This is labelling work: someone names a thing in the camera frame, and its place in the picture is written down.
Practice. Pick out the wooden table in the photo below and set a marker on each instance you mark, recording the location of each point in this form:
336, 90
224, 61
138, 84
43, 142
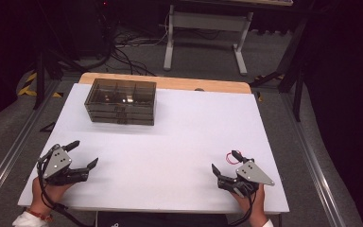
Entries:
176, 83

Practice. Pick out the white foam board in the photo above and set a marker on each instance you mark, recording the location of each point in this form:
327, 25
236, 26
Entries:
170, 142

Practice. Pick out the person's right hand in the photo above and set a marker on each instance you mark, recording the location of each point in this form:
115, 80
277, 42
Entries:
256, 205

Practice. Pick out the person's white sleeve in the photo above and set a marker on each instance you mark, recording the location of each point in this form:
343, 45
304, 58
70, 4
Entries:
28, 220
268, 223

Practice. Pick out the black metal stand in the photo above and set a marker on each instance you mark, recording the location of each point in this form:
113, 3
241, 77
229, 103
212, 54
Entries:
297, 82
39, 78

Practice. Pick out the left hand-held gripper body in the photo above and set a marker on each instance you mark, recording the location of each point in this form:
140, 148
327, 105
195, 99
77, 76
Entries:
56, 162

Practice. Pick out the light wooden desk top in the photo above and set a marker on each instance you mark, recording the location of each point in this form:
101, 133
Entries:
258, 2

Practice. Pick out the white metal desk frame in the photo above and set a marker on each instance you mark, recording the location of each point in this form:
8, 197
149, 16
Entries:
208, 22

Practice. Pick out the person's left white sleeve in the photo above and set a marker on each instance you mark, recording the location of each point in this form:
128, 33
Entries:
28, 220

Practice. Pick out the yellow black floor tape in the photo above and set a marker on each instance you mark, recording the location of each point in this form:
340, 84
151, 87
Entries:
28, 85

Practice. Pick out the person's right white sleeve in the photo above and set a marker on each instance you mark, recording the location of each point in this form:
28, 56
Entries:
268, 223

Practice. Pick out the smoky clear plastic drawer box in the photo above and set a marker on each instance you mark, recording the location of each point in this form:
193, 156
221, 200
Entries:
119, 93

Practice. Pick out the person's left hand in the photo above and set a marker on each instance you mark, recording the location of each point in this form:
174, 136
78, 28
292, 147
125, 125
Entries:
50, 194

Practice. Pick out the red rubber band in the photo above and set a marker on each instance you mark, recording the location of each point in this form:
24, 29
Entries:
228, 160

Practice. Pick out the grey metal floor rail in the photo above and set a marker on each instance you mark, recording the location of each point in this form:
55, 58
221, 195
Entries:
315, 164
15, 145

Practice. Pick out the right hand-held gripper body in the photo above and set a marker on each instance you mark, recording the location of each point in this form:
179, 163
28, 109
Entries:
252, 172

